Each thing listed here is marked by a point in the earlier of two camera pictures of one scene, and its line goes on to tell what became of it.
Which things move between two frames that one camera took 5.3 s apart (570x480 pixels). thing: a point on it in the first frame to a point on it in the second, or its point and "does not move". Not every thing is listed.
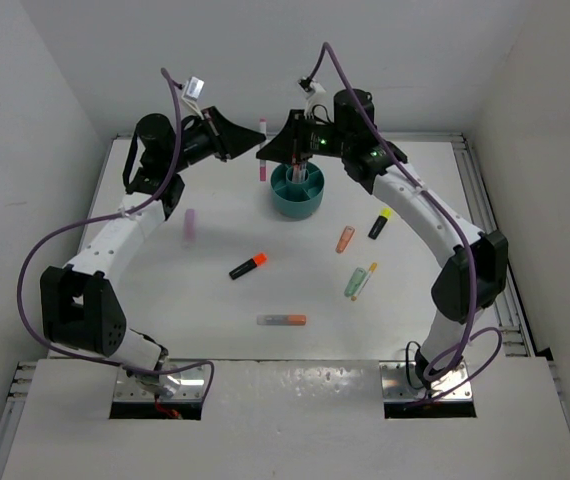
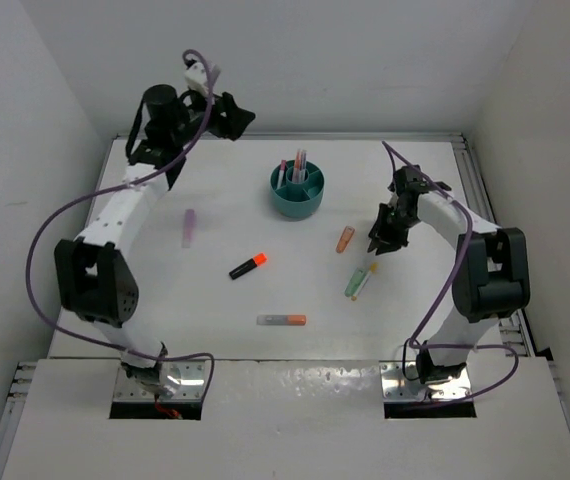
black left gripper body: x=221 y=145 to x=222 y=126
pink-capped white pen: x=262 y=163 to x=282 y=171
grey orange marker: x=281 y=320 does not move
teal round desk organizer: x=297 y=199 does not move
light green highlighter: x=355 y=282 does not move
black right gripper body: x=308 y=137 to x=391 y=220
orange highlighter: x=344 y=238 does not move
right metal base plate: x=395 y=385 does not move
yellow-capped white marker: x=364 y=281 does not move
